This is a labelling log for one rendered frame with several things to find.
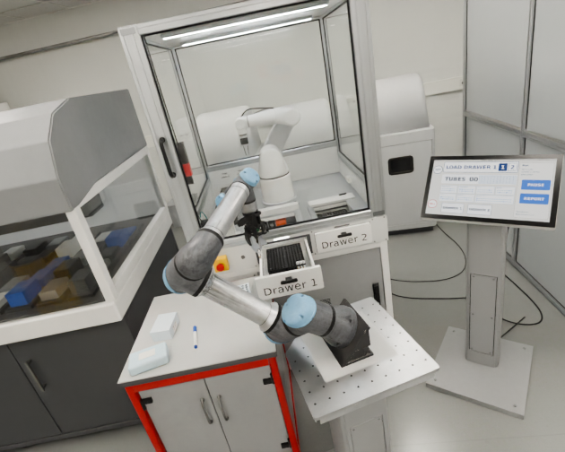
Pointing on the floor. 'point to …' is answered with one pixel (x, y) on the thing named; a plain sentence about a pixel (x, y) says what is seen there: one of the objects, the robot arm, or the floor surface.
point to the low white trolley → (213, 382)
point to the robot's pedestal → (379, 430)
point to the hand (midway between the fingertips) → (256, 248)
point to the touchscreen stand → (484, 334)
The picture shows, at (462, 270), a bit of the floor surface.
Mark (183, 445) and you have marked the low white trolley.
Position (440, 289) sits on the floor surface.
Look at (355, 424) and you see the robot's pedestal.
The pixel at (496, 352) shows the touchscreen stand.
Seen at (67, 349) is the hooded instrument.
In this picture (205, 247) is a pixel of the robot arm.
